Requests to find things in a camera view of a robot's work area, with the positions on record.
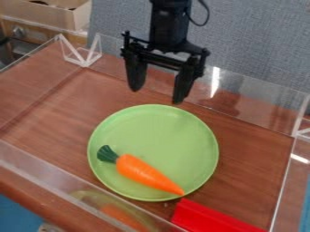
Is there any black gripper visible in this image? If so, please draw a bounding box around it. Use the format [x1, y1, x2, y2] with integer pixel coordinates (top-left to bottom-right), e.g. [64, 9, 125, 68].
[121, 31, 211, 104]

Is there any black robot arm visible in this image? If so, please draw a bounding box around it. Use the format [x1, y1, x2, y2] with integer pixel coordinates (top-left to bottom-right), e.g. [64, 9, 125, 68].
[121, 0, 211, 104]

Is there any green plate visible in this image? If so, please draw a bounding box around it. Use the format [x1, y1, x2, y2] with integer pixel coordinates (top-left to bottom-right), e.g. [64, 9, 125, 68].
[86, 104, 219, 202]

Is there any orange toy carrot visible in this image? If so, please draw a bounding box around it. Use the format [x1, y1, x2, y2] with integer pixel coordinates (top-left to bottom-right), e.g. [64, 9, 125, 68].
[96, 145, 185, 196]

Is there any cardboard box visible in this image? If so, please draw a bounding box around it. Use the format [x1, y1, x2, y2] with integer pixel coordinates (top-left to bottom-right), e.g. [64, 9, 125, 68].
[0, 0, 92, 31]

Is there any wooden shelf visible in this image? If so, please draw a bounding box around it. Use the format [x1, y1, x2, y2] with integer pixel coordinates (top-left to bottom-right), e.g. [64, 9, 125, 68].
[0, 15, 86, 44]

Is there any red plastic block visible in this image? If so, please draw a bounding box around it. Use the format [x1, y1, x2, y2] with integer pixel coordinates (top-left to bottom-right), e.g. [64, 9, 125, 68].
[171, 198, 265, 232]

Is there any clear acrylic corner bracket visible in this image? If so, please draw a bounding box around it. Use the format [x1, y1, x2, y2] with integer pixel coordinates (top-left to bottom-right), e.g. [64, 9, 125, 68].
[57, 34, 101, 67]

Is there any black cable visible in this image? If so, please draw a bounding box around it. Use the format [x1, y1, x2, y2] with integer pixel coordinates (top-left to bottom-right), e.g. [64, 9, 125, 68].
[187, 0, 211, 27]

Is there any clear acrylic enclosure wall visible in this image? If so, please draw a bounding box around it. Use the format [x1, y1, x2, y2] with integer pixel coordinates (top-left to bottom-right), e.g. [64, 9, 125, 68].
[0, 37, 310, 232]

